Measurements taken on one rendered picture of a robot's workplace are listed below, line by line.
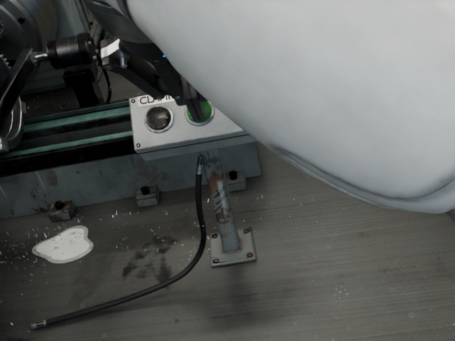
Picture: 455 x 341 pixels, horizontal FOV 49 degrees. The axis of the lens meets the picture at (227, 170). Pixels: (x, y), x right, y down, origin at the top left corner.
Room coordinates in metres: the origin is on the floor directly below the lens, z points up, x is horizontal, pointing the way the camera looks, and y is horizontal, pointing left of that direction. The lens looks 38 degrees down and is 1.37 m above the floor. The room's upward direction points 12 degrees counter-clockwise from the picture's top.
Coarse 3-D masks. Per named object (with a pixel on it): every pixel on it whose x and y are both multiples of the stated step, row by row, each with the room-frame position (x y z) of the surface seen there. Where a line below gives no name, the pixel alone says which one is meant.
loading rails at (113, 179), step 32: (32, 128) 0.84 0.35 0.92; (64, 128) 0.82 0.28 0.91; (96, 128) 0.82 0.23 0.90; (128, 128) 0.82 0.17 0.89; (0, 160) 0.73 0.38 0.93; (32, 160) 0.73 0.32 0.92; (64, 160) 0.72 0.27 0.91; (96, 160) 0.72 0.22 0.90; (128, 160) 0.72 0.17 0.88; (160, 160) 0.71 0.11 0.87; (192, 160) 0.71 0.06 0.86; (224, 160) 0.71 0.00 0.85; (256, 160) 0.70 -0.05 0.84; (0, 192) 0.73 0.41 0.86; (32, 192) 0.73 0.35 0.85; (64, 192) 0.72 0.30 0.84; (96, 192) 0.72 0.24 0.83; (128, 192) 0.72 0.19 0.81; (160, 192) 0.71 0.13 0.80
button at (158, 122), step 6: (156, 108) 0.53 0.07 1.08; (162, 108) 0.53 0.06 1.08; (150, 114) 0.52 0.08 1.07; (156, 114) 0.52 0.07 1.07; (162, 114) 0.52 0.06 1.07; (168, 114) 0.52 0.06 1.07; (150, 120) 0.52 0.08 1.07; (156, 120) 0.52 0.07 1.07; (162, 120) 0.51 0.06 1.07; (168, 120) 0.51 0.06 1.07; (150, 126) 0.51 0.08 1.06; (156, 126) 0.51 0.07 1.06; (162, 126) 0.51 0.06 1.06
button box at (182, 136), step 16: (144, 96) 0.55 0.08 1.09; (144, 112) 0.53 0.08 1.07; (176, 112) 0.53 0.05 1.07; (144, 128) 0.52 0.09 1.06; (176, 128) 0.51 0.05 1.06; (192, 128) 0.51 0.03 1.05; (208, 128) 0.50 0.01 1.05; (224, 128) 0.50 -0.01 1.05; (240, 128) 0.50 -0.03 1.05; (144, 144) 0.50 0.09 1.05; (160, 144) 0.50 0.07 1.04; (176, 144) 0.50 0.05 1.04; (192, 144) 0.50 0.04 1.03; (208, 144) 0.51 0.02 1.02; (224, 144) 0.51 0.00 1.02
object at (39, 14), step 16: (0, 0) 1.01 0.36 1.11; (16, 0) 1.02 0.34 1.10; (32, 0) 1.07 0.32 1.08; (48, 0) 1.14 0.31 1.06; (0, 16) 1.01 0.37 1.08; (16, 16) 1.01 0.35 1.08; (32, 16) 1.02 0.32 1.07; (48, 16) 1.10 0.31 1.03; (0, 32) 0.98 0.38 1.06; (16, 32) 1.01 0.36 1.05; (32, 32) 1.01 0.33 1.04; (48, 32) 1.07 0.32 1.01; (0, 48) 1.01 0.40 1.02; (16, 48) 1.01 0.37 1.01; (32, 48) 1.01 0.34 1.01
